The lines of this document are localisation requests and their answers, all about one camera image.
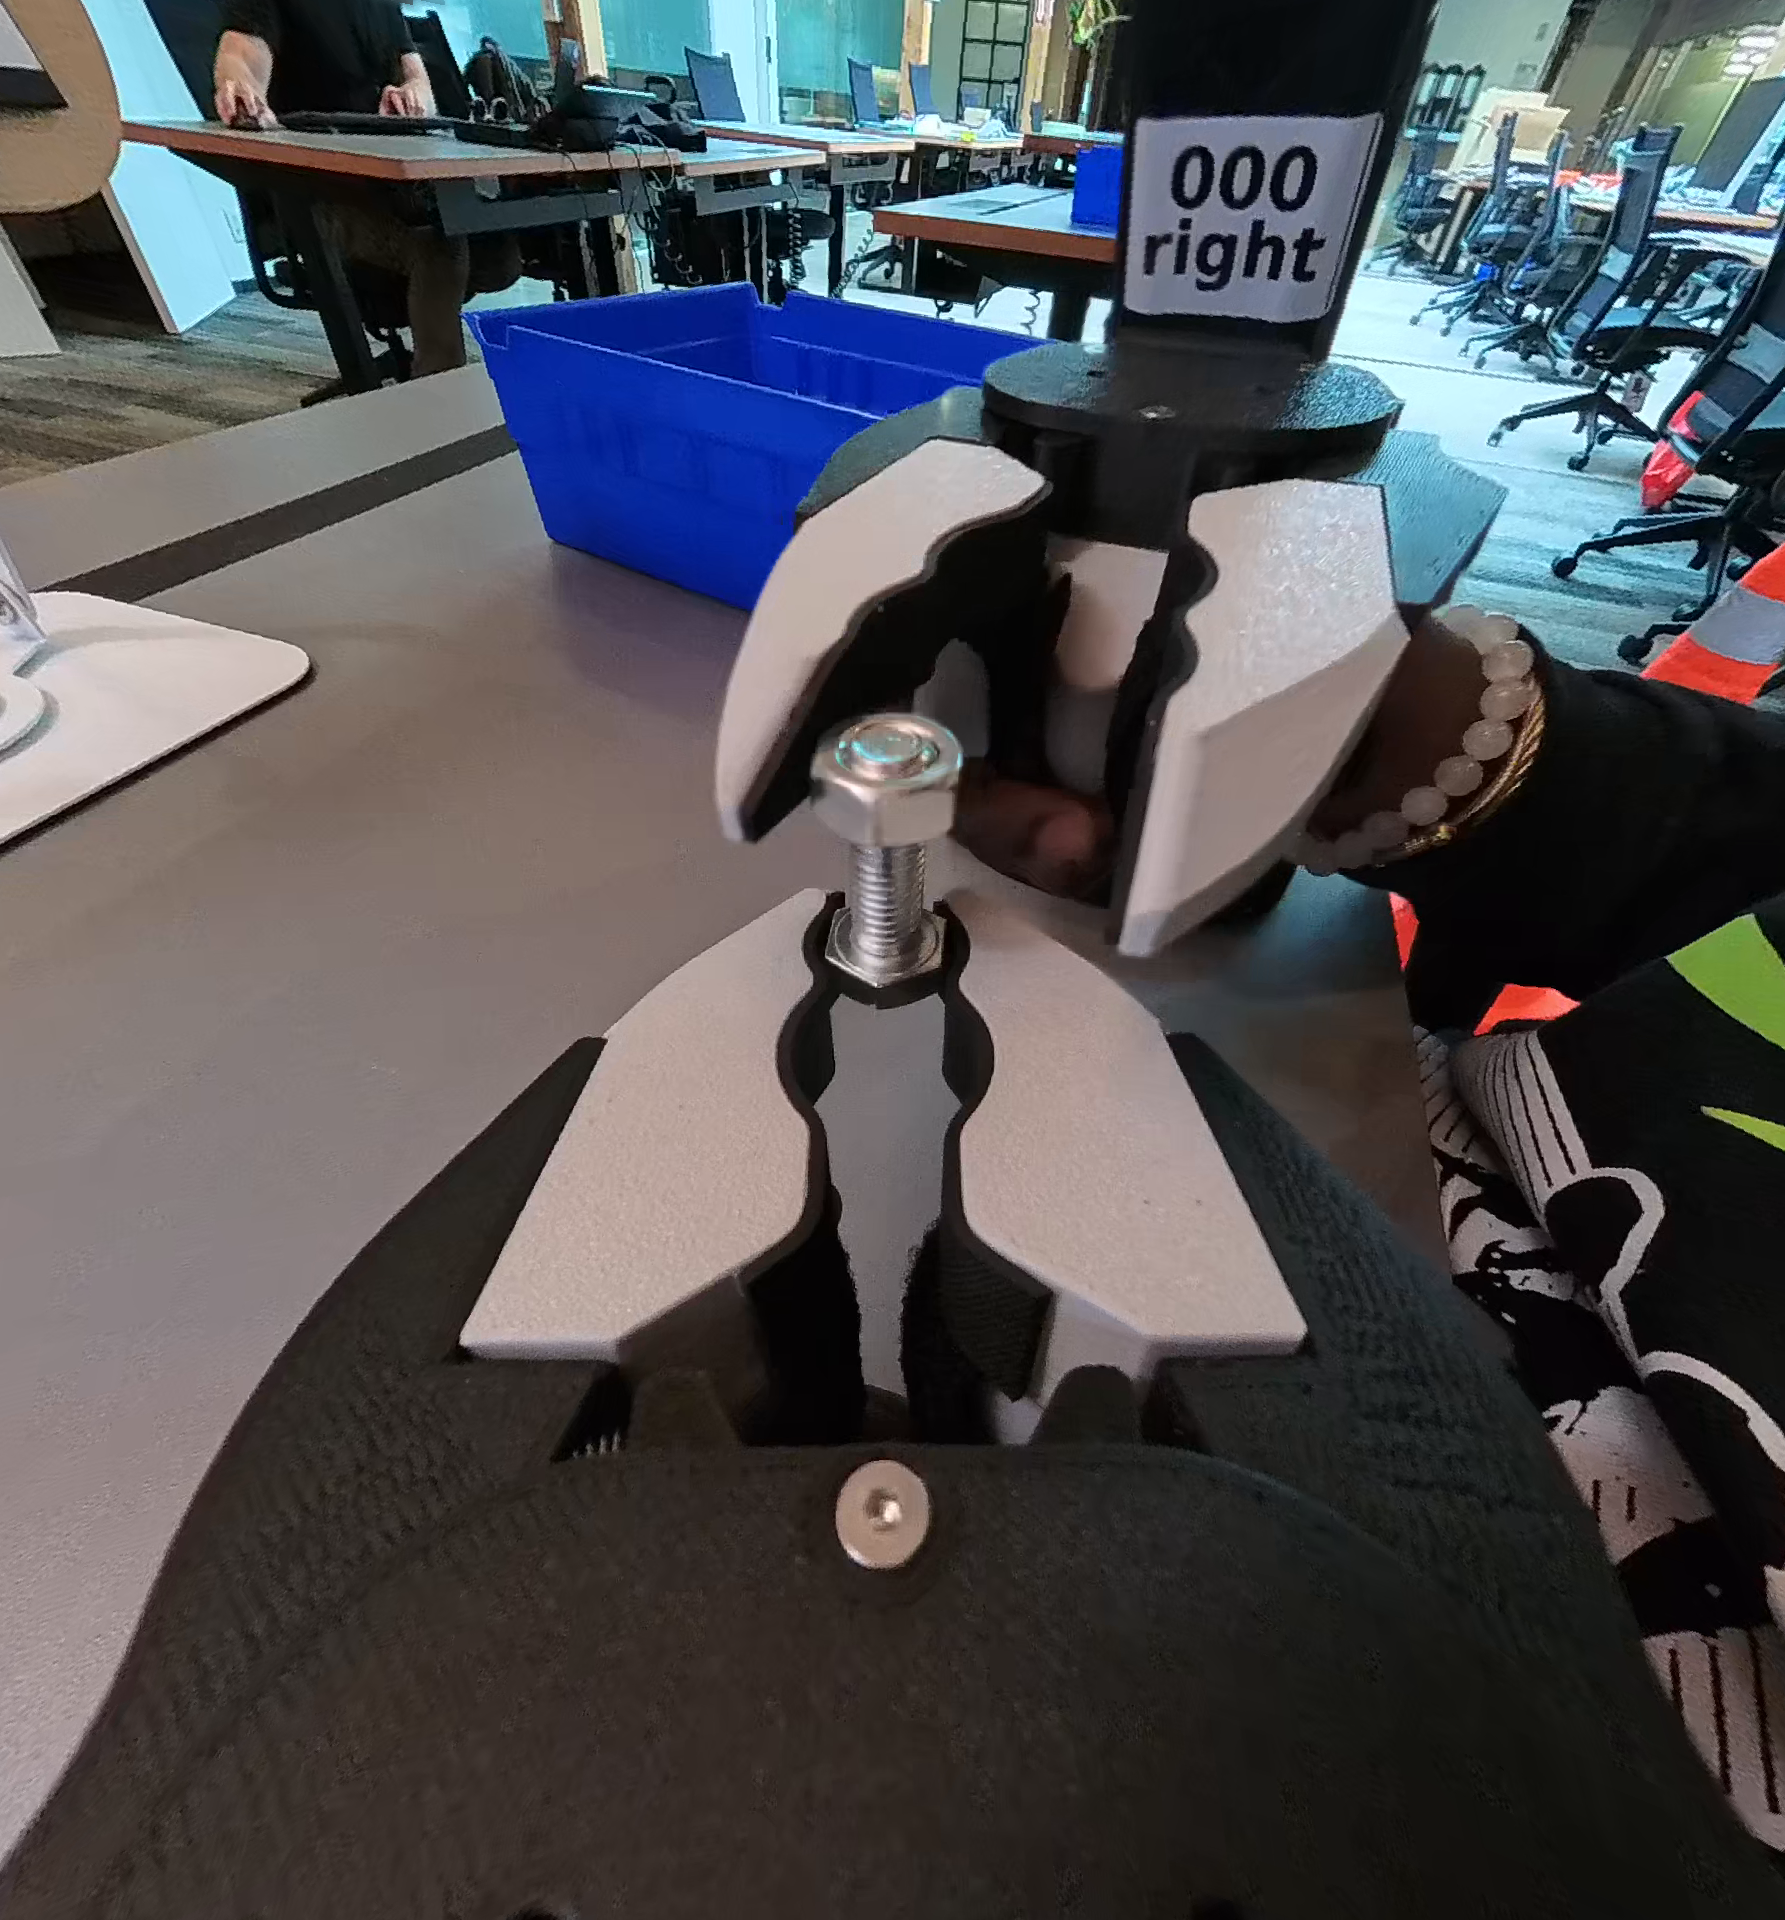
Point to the wood-topped office desk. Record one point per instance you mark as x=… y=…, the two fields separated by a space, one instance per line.
x=983 y=216
x=383 y=149

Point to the row of black office chairs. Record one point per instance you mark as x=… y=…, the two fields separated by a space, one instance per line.
x=1628 y=256

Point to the steel hex nut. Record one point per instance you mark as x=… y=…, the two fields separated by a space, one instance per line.
x=894 y=809

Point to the white poster stand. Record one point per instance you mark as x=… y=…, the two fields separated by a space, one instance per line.
x=158 y=673

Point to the steel hex bolt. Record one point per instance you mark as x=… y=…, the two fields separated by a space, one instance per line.
x=888 y=893

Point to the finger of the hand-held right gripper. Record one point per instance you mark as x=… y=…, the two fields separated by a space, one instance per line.
x=817 y=631
x=1282 y=673

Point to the person's right forearm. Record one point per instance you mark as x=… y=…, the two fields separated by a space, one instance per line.
x=1658 y=809

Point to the blue plastic bin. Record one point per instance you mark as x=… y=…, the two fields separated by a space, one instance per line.
x=1100 y=187
x=638 y=450

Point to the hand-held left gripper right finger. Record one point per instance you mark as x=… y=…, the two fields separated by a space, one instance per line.
x=1117 y=1170

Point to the black keyboard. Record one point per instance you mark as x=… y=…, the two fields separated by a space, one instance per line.
x=366 y=121

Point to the black backpack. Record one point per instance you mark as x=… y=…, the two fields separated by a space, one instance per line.
x=503 y=82

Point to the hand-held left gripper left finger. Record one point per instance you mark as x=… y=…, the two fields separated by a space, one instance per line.
x=638 y=1170

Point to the person's right hand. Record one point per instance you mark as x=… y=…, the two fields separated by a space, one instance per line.
x=1042 y=840

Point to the black white patterned pants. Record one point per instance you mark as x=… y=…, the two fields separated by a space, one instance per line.
x=1522 y=1141

